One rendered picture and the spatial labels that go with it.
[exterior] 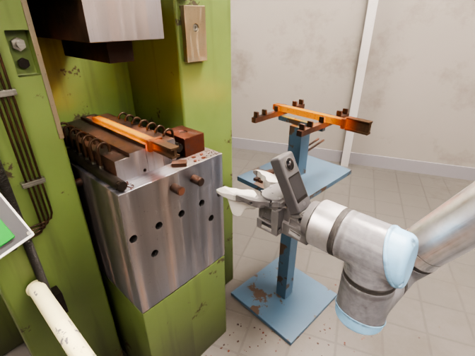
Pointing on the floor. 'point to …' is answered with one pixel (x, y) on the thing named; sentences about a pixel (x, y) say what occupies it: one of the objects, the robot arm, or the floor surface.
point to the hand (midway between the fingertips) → (237, 178)
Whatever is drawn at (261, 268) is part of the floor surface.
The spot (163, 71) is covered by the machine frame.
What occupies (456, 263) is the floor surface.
